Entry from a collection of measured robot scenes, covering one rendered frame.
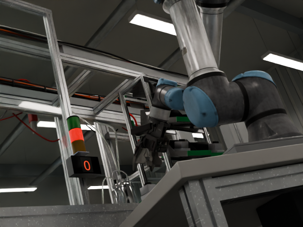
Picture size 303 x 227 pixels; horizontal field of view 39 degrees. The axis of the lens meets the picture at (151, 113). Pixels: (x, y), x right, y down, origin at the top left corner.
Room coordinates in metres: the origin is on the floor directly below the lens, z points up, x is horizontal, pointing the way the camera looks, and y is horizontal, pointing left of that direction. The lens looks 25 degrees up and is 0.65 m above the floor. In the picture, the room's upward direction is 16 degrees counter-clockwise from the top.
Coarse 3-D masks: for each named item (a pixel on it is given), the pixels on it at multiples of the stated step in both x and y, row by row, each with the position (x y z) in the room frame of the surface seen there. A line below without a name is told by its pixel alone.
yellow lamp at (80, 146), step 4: (76, 140) 1.48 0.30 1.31; (80, 140) 1.48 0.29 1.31; (72, 144) 1.48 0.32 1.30; (76, 144) 1.48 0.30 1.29; (80, 144) 1.48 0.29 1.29; (84, 144) 1.50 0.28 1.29; (72, 148) 1.49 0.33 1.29; (76, 148) 1.48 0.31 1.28; (80, 148) 1.48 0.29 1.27; (84, 148) 1.49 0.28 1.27
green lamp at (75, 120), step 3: (72, 117) 1.48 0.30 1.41; (75, 117) 1.48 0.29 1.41; (69, 120) 1.48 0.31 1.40; (72, 120) 1.48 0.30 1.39; (75, 120) 1.48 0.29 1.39; (78, 120) 1.49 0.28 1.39; (69, 123) 1.48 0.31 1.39; (72, 123) 1.48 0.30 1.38; (75, 123) 1.48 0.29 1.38; (78, 123) 1.49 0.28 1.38; (69, 126) 1.48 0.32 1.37; (72, 126) 1.48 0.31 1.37; (75, 126) 1.48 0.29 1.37; (78, 126) 1.49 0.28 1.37; (69, 129) 1.48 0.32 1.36
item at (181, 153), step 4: (172, 140) 1.92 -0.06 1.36; (176, 140) 1.90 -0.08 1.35; (172, 144) 1.92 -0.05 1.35; (188, 144) 1.84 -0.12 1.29; (168, 148) 1.76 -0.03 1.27; (172, 148) 1.74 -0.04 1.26; (192, 148) 1.83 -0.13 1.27; (160, 152) 1.80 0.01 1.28; (172, 152) 1.74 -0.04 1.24; (176, 152) 1.72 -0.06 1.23; (180, 152) 1.70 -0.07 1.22; (184, 152) 1.68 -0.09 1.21; (188, 152) 1.67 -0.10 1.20; (192, 152) 1.68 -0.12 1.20; (196, 152) 1.70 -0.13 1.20; (200, 152) 1.71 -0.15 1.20; (204, 152) 1.73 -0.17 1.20; (208, 152) 1.74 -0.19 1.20; (184, 156) 1.69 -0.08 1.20; (188, 156) 1.68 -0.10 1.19
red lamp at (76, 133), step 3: (72, 129) 1.48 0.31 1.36; (75, 129) 1.48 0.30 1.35; (78, 129) 1.48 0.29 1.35; (81, 129) 1.50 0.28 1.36; (69, 132) 1.49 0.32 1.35; (72, 132) 1.48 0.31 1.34; (75, 132) 1.48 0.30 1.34; (78, 132) 1.48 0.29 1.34; (81, 132) 1.49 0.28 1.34; (69, 135) 1.49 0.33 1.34; (72, 135) 1.48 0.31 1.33; (75, 135) 1.48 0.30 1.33; (78, 135) 1.48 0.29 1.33; (81, 135) 1.49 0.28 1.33; (72, 138) 1.48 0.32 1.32; (75, 138) 1.48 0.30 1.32; (78, 138) 1.48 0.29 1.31; (81, 138) 1.49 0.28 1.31; (72, 141) 1.48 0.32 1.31
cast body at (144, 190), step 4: (144, 184) 1.56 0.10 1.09; (148, 184) 1.54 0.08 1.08; (152, 184) 1.56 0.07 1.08; (140, 188) 1.56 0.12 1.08; (144, 188) 1.55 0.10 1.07; (148, 188) 1.54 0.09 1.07; (152, 188) 1.55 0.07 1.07; (144, 192) 1.55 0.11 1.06; (148, 192) 1.54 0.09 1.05; (144, 196) 1.56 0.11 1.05
